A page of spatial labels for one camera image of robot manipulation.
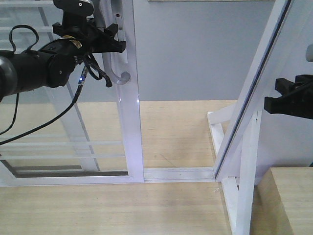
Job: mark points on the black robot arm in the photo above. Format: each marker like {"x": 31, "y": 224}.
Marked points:
{"x": 52, "y": 65}

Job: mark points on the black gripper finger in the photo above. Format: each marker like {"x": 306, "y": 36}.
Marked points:
{"x": 284, "y": 86}
{"x": 292, "y": 105}

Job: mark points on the light wooden base board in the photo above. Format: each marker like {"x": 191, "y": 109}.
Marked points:
{"x": 174, "y": 134}

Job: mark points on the grey curved door handle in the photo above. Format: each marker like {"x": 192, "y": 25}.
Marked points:
{"x": 104, "y": 17}

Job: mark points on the white side wall panel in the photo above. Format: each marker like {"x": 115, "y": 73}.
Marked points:
{"x": 286, "y": 140}

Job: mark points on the white triangular support bracket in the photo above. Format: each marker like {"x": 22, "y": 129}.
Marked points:
{"x": 238, "y": 195}

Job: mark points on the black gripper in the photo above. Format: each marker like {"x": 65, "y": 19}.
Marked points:
{"x": 77, "y": 35}

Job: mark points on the light wooden box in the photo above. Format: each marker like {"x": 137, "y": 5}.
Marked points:
{"x": 286, "y": 195}

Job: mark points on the white door frame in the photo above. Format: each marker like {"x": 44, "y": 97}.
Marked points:
{"x": 207, "y": 50}

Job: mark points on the white rear support bracket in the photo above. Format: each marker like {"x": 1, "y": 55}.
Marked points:
{"x": 215, "y": 121}

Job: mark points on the white framed sliding glass door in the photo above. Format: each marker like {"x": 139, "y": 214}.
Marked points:
{"x": 48, "y": 140}

